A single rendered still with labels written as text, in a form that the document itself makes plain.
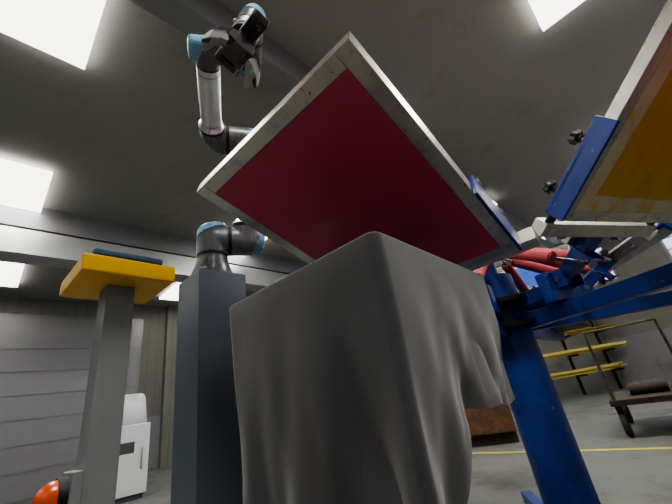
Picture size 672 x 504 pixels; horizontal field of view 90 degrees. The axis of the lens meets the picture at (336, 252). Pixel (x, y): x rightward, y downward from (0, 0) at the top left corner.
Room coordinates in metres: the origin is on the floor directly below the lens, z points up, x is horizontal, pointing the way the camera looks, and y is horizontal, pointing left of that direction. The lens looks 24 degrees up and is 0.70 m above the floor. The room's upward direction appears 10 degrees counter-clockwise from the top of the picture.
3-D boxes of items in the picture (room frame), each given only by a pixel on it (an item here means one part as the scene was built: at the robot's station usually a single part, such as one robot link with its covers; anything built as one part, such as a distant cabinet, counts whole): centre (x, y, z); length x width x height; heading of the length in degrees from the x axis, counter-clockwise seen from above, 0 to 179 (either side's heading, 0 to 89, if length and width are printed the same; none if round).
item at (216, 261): (1.18, 0.48, 1.25); 0.15 x 0.15 x 0.10
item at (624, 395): (3.86, -2.87, 0.48); 1.22 x 0.71 x 0.96; 146
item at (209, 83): (0.87, 0.36, 1.76); 0.49 x 0.11 x 0.12; 20
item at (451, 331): (0.69, -0.21, 0.74); 0.46 x 0.04 x 0.42; 141
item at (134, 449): (5.04, 3.32, 0.64); 0.72 x 0.59 x 1.28; 47
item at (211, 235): (1.18, 0.48, 1.37); 0.13 x 0.12 x 0.14; 110
